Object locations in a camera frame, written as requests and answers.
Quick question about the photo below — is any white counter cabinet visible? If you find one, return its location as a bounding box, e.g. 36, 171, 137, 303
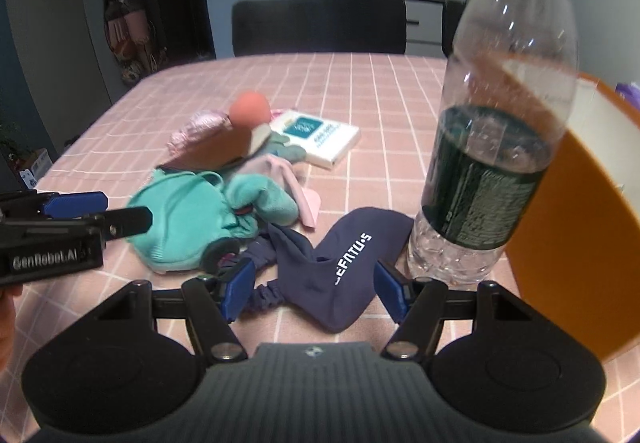
347, 0, 469, 44

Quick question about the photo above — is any cardboard box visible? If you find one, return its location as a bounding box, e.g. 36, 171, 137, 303
19, 148, 52, 189

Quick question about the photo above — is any shiny pink wrapper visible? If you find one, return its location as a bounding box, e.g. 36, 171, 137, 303
166, 108, 234, 154

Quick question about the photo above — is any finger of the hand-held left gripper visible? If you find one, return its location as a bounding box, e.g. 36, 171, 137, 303
42, 191, 109, 218
97, 206, 154, 243

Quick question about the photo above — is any navy scrunchie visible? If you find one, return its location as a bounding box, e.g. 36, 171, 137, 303
237, 280, 289, 322

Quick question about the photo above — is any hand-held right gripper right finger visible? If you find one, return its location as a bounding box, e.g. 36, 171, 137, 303
372, 259, 541, 364

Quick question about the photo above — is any peach makeup sponge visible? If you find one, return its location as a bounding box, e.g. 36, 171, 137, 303
228, 92, 271, 129

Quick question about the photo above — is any pink checked tablecloth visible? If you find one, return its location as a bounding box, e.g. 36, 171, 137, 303
30, 52, 640, 443

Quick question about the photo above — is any orange storage box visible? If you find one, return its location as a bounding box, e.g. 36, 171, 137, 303
504, 72, 640, 365

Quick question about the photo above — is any white tissue pack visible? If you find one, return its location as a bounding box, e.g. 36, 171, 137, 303
269, 108, 362, 170

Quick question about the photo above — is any grey green sock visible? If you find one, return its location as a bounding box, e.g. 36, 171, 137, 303
269, 130, 307, 165

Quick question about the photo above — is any cluttered coat rack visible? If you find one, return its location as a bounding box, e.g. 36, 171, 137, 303
102, 0, 171, 84

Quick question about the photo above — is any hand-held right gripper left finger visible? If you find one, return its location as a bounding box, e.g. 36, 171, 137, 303
95, 257, 257, 364

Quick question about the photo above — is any teal sock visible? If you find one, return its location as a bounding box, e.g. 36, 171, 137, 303
222, 172, 301, 228

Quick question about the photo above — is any purple tissue pack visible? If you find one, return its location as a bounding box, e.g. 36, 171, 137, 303
615, 80, 640, 104

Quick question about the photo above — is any pink sock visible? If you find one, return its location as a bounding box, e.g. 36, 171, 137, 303
239, 154, 322, 229

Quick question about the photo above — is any teal cloth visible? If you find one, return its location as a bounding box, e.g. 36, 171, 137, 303
127, 168, 262, 275

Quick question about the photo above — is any clear plastic water bottle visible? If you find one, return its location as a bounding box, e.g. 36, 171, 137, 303
406, 0, 581, 287

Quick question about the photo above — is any black chair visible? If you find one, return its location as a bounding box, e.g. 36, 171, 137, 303
231, 0, 407, 58

